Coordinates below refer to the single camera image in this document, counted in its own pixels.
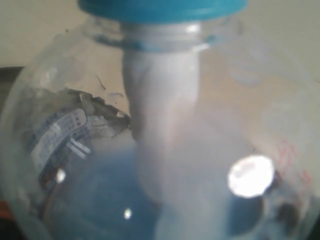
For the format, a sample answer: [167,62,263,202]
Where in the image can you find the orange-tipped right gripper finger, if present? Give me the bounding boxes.
[0,200,13,240]

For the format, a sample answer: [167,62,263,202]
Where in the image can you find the blue soap pump bottle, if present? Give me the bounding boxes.
[0,0,320,240]

